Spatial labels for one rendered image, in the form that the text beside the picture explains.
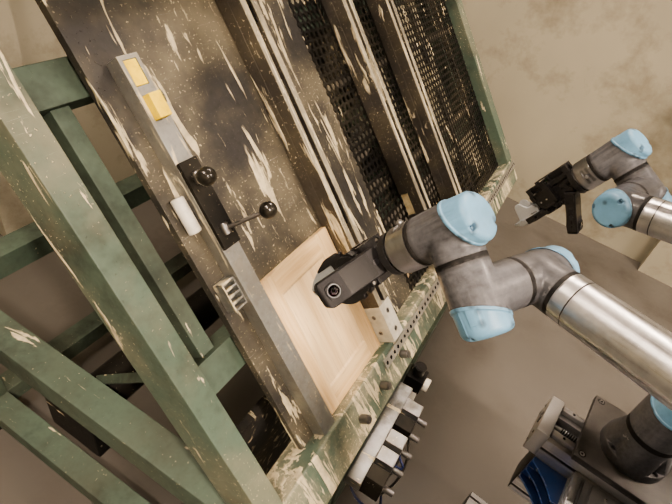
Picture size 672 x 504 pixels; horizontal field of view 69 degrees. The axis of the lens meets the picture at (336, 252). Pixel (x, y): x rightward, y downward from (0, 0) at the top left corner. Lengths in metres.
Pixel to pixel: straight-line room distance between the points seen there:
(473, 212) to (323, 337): 0.74
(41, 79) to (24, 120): 0.16
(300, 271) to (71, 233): 0.57
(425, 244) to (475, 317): 0.12
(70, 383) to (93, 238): 0.70
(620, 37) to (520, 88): 0.71
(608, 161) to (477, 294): 0.68
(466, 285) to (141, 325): 0.57
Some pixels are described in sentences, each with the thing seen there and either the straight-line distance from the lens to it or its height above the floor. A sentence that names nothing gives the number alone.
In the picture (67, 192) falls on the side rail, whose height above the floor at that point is 1.51.
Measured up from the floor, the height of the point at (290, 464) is 0.88.
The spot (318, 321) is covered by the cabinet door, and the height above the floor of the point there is 1.06.
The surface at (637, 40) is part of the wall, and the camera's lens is 3.94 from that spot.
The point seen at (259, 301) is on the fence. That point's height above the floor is 1.21.
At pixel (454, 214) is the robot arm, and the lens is 0.64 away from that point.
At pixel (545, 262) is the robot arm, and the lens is 0.75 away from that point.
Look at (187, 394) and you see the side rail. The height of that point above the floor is 1.19.
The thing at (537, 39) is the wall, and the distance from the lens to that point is 4.07.
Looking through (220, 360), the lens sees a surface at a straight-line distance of 1.13.
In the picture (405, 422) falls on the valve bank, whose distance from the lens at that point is 1.52.
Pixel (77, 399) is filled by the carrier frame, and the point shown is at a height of 0.79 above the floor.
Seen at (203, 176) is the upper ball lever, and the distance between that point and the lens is 0.92.
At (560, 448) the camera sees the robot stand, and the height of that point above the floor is 0.98.
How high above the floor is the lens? 2.01
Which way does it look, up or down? 39 degrees down
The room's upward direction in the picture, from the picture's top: 13 degrees clockwise
